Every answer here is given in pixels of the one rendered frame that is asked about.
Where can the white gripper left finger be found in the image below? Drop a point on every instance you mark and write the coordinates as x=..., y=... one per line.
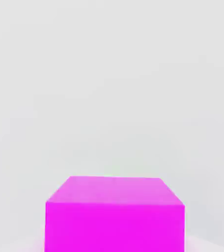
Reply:
x=33, y=248

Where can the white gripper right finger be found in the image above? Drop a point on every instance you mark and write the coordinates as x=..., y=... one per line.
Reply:
x=196, y=246

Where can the small magenta cube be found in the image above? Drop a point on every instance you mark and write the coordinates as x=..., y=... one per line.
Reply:
x=115, y=224

